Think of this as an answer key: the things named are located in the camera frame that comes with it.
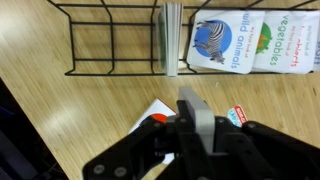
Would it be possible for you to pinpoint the objects board book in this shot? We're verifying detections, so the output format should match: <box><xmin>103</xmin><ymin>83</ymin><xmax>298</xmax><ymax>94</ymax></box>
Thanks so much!
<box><xmin>285</xmin><ymin>10</ymin><xmax>318</xmax><ymax>75</ymax></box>

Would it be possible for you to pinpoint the green board book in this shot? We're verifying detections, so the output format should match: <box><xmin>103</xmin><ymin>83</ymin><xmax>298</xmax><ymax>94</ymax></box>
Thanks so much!
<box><xmin>156</xmin><ymin>2</ymin><xmax>185</xmax><ymax>78</ymax></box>

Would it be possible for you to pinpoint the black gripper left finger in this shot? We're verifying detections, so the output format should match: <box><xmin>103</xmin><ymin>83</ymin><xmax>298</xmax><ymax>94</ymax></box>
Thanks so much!
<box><xmin>82</xmin><ymin>99</ymin><xmax>214</xmax><ymax>180</ymax></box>

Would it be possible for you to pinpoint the transport board book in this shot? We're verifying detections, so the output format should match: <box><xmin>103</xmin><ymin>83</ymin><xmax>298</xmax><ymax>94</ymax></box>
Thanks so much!
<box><xmin>312</xmin><ymin>31</ymin><xmax>320</xmax><ymax>73</ymax></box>

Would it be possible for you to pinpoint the wild animals zebra book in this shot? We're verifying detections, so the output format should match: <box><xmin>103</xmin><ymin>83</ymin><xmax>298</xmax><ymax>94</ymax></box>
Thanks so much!
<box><xmin>185</xmin><ymin>9</ymin><xmax>266</xmax><ymax>75</ymax></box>

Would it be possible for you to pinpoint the black wire rack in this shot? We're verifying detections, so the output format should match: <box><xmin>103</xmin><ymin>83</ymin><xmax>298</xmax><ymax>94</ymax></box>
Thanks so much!
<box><xmin>46</xmin><ymin>0</ymin><xmax>320</xmax><ymax>77</ymax></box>

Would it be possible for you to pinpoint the vegetables board book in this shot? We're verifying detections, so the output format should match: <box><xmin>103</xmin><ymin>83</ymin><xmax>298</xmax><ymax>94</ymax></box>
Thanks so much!
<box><xmin>251</xmin><ymin>10</ymin><xmax>293</xmax><ymax>73</ymax></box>

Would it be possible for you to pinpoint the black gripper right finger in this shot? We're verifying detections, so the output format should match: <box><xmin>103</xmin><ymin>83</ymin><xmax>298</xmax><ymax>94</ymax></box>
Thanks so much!
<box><xmin>213</xmin><ymin>116</ymin><xmax>320</xmax><ymax>180</ymax></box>

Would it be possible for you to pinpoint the red abc board book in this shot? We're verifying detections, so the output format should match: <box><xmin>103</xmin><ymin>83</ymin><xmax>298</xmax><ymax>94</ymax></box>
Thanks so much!
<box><xmin>128</xmin><ymin>98</ymin><xmax>177</xmax><ymax>166</ymax></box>

